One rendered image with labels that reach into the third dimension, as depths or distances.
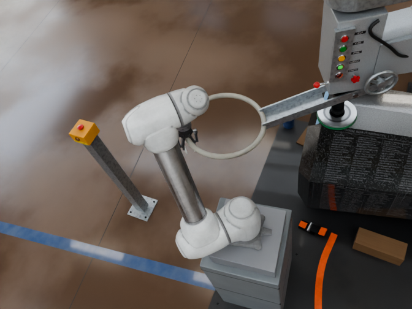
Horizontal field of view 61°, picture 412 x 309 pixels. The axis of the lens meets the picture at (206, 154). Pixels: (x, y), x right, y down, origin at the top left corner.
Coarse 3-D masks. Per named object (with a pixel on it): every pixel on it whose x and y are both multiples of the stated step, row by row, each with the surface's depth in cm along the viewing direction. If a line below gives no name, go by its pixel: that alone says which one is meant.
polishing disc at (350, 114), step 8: (344, 104) 203; (352, 104) 201; (320, 112) 203; (328, 112) 202; (352, 112) 198; (320, 120) 201; (328, 120) 198; (336, 120) 197; (344, 120) 196; (352, 120) 195
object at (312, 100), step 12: (372, 84) 176; (300, 96) 195; (312, 96) 195; (336, 96) 183; (348, 96) 182; (264, 108) 202; (276, 108) 202; (288, 108) 199; (300, 108) 195; (312, 108) 187; (324, 108) 188; (276, 120) 194; (288, 120) 194
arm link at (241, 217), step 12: (228, 204) 152; (240, 204) 150; (252, 204) 151; (228, 216) 150; (240, 216) 147; (252, 216) 149; (228, 228) 150; (240, 228) 150; (252, 228) 152; (240, 240) 163
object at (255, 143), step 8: (208, 96) 215; (216, 96) 215; (224, 96) 215; (232, 96) 214; (240, 96) 212; (256, 104) 207; (264, 120) 199; (264, 128) 196; (192, 144) 195; (256, 144) 191; (200, 152) 192; (208, 152) 191; (240, 152) 189
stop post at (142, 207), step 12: (84, 120) 211; (72, 132) 207; (84, 132) 205; (96, 132) 212; (84, 144) 216; (96, 144) 217; (96, 156) 225; (108, 156) 230; (108, 168) 235; (120, 168) 246; (120, 180) 249; (132, 192) 267; (132, 204) 284; (144, 204) 288; (144, 216) 288
